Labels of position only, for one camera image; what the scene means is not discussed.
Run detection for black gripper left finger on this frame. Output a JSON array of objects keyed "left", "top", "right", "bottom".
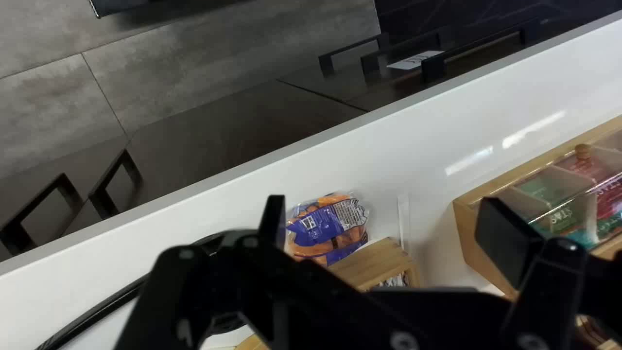
[{"left": 114, "top": 193, "right": 390, "bottom": 350}]

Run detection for wooden tea box clear lid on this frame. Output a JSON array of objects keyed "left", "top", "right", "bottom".
[{"left": 451, "top": 119, "right": 622, "bottom": 300}]

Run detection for blue snack packet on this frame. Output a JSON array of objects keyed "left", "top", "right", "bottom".
[{"left": 284, "top": 191, "right": 373, "bottom": 269}]

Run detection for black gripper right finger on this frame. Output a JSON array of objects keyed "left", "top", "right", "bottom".
[{"left": 474, "top": 195, "right": 622, "bottom": 350}]

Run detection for small wooden box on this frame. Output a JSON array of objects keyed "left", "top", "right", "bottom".
[{"left": 326, "top": 236, "right": 418, "bottom": 294}]

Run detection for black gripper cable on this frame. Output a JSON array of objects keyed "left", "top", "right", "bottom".
[{"left": 35, "top": 275, "right": 153, "bottom": 350}]

